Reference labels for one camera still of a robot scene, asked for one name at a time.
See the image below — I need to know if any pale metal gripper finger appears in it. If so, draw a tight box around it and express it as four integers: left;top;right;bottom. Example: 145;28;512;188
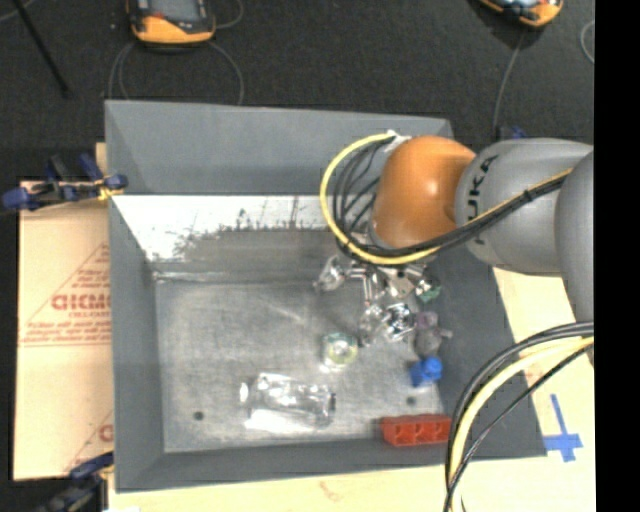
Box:
358;304;387;348
313;255;352;294

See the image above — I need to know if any brown cardboard board red print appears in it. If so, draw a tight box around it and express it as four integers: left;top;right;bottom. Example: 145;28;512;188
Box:
11;141;117;482

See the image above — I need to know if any grey and purple toy animal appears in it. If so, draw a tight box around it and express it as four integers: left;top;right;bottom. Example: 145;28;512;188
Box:
414;310;454;359

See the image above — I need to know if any grey metal bin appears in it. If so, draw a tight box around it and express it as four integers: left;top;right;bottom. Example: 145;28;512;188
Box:
103;99;547;492

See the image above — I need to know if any shiny clear glass thing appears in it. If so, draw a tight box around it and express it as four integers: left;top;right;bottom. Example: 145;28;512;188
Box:
383;301;417;344

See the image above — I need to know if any clear round yellow-green glass thing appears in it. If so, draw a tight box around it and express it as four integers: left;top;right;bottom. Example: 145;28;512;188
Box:
321;331;360;372

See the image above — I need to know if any clear plastic bottle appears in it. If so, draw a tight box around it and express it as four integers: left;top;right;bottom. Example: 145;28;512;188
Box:
238;371;337;430

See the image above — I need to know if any red-brown flat block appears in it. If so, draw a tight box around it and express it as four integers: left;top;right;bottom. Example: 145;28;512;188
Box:
379;413;452;448

